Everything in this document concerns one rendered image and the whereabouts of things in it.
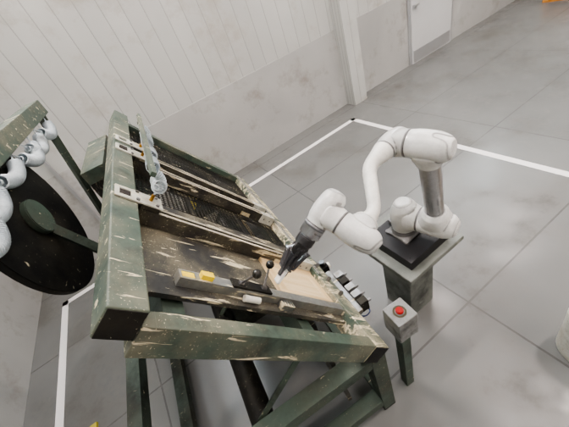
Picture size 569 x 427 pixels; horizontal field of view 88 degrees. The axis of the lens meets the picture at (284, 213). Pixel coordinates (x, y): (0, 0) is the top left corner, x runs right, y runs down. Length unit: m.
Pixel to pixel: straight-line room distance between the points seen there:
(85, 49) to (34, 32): 0.45
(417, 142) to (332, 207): 0.52
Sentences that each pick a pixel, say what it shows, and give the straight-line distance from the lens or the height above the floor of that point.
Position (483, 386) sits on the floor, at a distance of 2.54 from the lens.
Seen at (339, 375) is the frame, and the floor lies 0.79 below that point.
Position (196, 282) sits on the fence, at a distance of 1.13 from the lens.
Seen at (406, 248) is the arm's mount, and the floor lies 0.82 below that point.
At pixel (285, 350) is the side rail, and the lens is 1.17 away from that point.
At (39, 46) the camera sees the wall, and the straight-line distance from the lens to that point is 4.52.
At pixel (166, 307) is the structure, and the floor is 1.67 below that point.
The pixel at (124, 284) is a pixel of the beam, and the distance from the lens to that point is 0.87.
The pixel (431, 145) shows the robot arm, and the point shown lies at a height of 1.63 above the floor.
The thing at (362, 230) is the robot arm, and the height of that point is 1.59.
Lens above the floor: 2.37
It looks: 38 degrees down
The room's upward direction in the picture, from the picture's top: 23 degrees counter-clockwise
